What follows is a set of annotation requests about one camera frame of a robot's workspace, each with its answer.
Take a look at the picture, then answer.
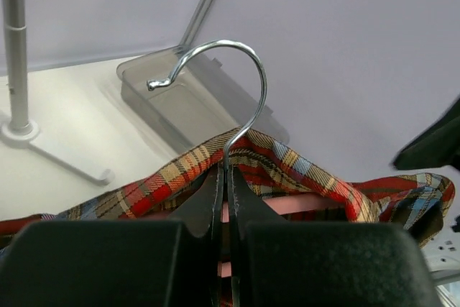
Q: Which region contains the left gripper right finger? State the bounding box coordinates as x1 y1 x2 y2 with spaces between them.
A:
229 168 441 306

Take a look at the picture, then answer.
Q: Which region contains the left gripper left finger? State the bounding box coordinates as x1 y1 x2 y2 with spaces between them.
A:
1 168 221 306

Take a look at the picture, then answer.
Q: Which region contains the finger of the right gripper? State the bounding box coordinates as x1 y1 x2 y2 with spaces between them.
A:
392 98 459 170

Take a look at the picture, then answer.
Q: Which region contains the pink hanger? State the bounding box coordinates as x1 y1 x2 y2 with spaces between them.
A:
145 39 346 279

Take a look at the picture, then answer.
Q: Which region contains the red orange plaid shirt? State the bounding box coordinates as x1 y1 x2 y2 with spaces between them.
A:
0 127 456 307

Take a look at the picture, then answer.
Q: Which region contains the grey plastic bin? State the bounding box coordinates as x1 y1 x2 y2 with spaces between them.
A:
116 44 290 157

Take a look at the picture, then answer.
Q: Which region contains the silver white clothes rack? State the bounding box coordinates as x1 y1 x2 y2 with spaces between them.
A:
1 0 114 185

